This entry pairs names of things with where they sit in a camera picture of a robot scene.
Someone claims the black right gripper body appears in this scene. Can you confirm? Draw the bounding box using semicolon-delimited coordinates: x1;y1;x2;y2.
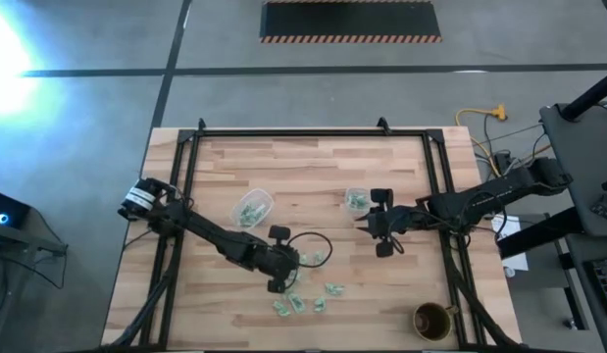
374;205;422;259

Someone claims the black desk controller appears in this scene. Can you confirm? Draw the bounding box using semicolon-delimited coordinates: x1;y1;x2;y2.
589;193;607;222

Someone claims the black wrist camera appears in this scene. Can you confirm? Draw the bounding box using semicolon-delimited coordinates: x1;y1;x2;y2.
370;187;395;210
267;224;292;246

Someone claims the large clear plastic container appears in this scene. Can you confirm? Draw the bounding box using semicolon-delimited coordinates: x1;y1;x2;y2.
228;187;276;229

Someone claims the black hazard-striped floor mat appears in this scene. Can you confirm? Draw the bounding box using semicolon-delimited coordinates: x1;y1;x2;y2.
258;0;442;44

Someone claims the white paper sheet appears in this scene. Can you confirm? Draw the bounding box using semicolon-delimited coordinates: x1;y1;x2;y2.
491;214;523;241
501;252;530;274

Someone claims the black pole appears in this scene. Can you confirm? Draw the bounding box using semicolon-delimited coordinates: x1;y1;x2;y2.
560;68;607;123

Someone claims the black power strip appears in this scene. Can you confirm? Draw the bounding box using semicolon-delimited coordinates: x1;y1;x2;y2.
493;150;519;177

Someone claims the black box with blue light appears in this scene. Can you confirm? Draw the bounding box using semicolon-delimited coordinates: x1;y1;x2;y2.
0;188;32;229

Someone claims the dark metal stand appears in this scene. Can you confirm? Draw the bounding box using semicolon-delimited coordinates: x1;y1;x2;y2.
0;215;70;290

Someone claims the black floor cable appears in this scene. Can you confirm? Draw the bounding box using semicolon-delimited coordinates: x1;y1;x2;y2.
474;115;554;197

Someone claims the brown ceramic mug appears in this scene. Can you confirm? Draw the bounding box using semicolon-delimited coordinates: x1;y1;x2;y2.
412;301;460;343

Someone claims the yellow extension cord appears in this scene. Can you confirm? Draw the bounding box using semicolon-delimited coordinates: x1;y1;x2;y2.
454;103;553;180

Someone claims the grey desk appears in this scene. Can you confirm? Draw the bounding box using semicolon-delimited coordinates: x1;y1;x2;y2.
538;100;607;353

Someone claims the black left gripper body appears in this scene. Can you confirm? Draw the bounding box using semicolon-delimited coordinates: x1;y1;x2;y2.
256;243;300;294

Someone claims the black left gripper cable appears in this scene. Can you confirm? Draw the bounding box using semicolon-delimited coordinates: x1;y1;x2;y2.
285;230;334;270

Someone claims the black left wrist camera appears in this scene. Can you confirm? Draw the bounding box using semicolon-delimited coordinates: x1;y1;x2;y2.
267;224;292;246

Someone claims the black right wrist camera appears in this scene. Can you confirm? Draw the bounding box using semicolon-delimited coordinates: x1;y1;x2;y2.
370;187;395;210

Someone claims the black keyboard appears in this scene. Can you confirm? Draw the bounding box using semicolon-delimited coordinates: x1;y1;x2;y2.
584;257;607;320

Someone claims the small clear plastic container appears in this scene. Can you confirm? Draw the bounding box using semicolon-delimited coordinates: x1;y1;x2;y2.
343;186;373;214

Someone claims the black aluminium table frame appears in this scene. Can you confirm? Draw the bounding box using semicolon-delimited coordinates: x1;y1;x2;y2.
102;116;525;353

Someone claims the black metal strut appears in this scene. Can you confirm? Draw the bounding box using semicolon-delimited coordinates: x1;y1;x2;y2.
497;210;586;260

